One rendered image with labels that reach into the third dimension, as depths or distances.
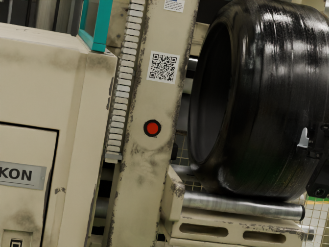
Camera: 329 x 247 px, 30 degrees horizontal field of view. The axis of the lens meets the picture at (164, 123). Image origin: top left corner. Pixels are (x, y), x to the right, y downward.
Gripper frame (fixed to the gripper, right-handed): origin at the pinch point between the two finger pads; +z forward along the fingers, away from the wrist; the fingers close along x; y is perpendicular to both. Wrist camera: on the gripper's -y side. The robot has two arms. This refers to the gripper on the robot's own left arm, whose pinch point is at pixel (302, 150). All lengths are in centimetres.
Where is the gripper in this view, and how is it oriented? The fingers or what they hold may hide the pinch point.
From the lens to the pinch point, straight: 150.2
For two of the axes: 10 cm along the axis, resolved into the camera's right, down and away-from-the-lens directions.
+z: -1.9, -0.7, 9.8
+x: -9.7, -1.5, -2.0
